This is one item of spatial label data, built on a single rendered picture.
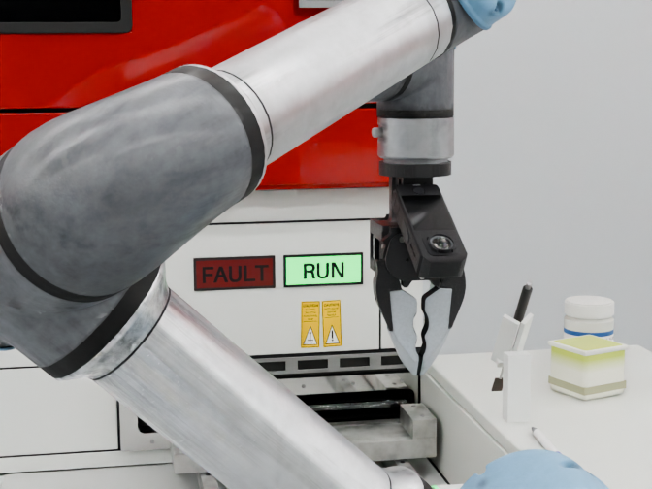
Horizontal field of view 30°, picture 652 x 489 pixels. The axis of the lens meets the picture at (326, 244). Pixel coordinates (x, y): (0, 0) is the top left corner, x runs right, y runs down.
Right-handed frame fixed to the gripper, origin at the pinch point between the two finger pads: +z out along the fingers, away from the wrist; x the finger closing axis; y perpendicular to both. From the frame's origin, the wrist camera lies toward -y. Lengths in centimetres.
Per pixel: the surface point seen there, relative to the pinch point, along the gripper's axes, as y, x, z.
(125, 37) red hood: 54, 27, -33
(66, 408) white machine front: 59, 37, 19
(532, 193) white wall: 207, -85, 8
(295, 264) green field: 58, 4, 0
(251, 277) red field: 58, 10, 1
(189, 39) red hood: 54, 18, -33
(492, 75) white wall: 207, -73, -25
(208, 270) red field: 58, 16, 0
